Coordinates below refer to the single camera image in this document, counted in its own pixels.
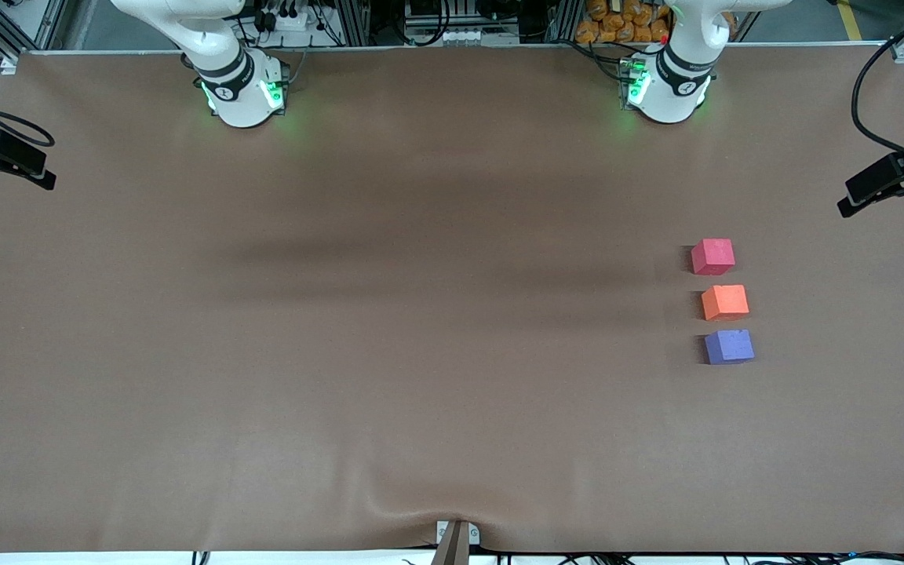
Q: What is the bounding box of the pile of orange bags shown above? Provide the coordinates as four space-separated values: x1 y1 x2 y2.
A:
575 0 673 44

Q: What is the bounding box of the brown table mat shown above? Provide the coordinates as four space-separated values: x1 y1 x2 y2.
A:
0 43 904 554

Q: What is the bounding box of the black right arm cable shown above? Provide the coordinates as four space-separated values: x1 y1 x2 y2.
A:
0 82 55 148

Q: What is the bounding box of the brown camera mount bar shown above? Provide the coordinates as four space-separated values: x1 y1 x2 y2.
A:
431 522 471 565

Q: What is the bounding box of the aluminium frame post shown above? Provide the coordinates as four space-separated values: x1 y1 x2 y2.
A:
334 0 370 46
550 0 585 44

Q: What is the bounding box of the purple foam block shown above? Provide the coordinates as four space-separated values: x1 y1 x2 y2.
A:
705 329 755 366

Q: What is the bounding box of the orange foam block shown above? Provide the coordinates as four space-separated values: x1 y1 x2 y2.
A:
701 284 750 322

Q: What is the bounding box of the red foam block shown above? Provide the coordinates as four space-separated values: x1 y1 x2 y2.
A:
691 239 735 276

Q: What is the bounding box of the white power strip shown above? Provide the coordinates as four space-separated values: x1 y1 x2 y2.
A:
252 6 312 34

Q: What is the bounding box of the small metal bracket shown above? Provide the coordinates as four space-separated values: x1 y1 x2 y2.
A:
436 520 480 546

